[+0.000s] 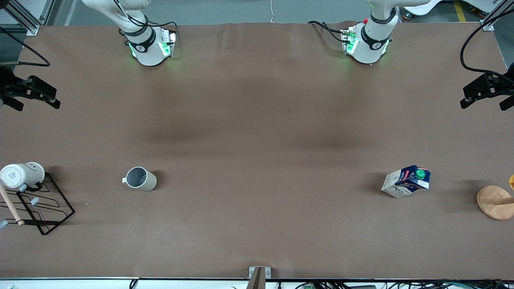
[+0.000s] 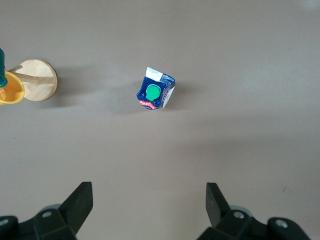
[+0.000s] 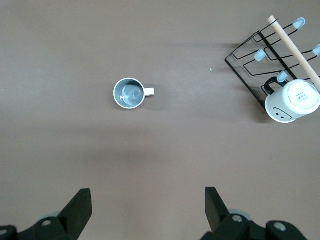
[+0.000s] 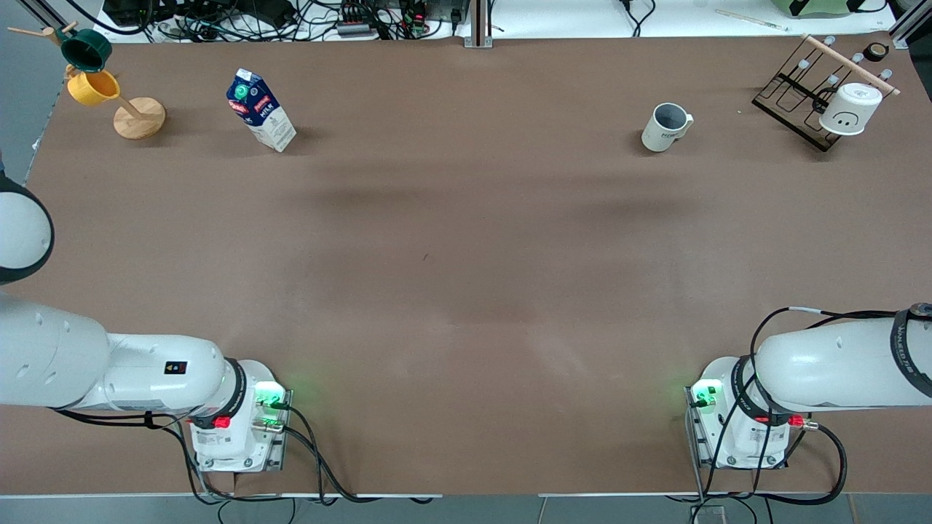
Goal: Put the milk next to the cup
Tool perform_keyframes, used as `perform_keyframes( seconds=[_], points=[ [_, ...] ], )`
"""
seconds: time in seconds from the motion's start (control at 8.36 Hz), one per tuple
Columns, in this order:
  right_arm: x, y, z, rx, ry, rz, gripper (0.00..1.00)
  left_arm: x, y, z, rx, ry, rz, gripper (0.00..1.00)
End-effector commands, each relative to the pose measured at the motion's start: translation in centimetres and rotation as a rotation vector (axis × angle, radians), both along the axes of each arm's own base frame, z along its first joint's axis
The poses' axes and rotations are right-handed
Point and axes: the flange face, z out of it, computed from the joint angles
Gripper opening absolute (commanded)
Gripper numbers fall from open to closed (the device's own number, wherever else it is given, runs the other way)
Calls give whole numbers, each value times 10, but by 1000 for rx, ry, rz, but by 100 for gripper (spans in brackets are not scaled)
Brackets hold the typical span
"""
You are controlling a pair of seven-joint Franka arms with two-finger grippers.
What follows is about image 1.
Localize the aluminium frame post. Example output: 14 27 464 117
0 0 41 37
480 0 514 32

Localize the black cable bundle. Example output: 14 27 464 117
277 280 514 289

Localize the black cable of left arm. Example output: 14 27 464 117
460 18 514 77

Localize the blue white milk carton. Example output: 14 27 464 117
381 165 431 199

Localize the grey cup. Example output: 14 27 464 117
122 166 157 192

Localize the round wooden stand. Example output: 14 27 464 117
476 185 514 221

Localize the black base cable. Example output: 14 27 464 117
307 20 347 43
159 21 178 41

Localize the white smiley mug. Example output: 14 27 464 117
0 162 45 189

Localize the white cart base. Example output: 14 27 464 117
402 0 456 20

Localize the wooden rod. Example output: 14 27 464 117
0 185 24 226

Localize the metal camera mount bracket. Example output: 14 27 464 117
246 266 272 289

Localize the black wire mug rack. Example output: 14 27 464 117
0 172 75 236

